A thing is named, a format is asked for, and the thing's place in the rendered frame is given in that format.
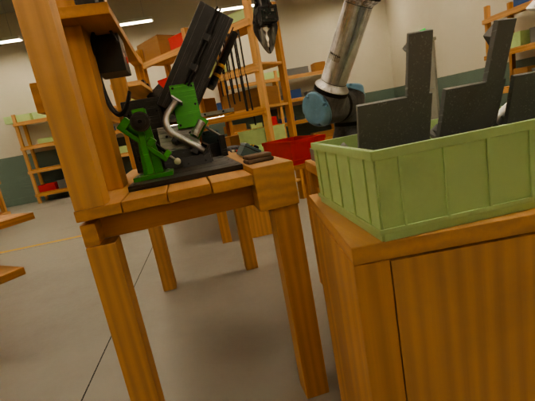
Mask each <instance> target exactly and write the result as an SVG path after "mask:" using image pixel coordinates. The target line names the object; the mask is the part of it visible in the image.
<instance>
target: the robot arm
mask: <svg viewBox="0 0 535 401"><path fill-rule="evenodd" d="M380 2H381V0H345V1H344V3H343V7H342V11H341V14H340V17H339V19H338V24H337V27H336V30H335V33H334V38H333V40H332V44H331V46H330V51H329V54H328V57H327V60H326V64H325V68H324V70H323V73H322V78H321V79H319V80H316V81H315V84H314V89H313V91H312V92H310V93H308V94H307V95H306V96H305V97H304V99H303V114H304V115H305V118H306V120H307V121H308V122H309V123H310V124H311V125H313V126H316V127H321V126H323V127H325V126H327V125H329V124H332V123H334V135H333V138H340V137H344V136H348V135H353V134H357V112H356V105H358V104H363V103H365V91H364V87H363V85H362V84H354V83H352V84H348V83H347V81H348V79H349V76H350V73H351V70H352V67H353V63H354V61H355V58H356V55H357V51H358V49H359V47H360V44H361V40H362V38H363V35H364V32H365V28H366V26H367V23H368V20H369V17H370V14H371V12H372V9H373V7H374V6H375V5H376V4H378V3H380ZM276 13H277V14H276ZM278 20H279V16H278V11H277V6H276V4H274V5H272V4H271V2H270V0H254V10H253V21H252V24H253V30H254V34H255V35H256V37H257V39H258V41H259V42H260V44H261V45H262V46H263V48H264V50H265V51H266V52H267V53H268V54H270V53H272V51H273V49H274V47H275V40H276V34H277V31H278V25H277V21H278ZM263 27H268V28H270V29H269V30H268V31H267V35H268V37H269V42H267V38H266V31H264V30H263ZM268 43H269V47H268Z"/></svg>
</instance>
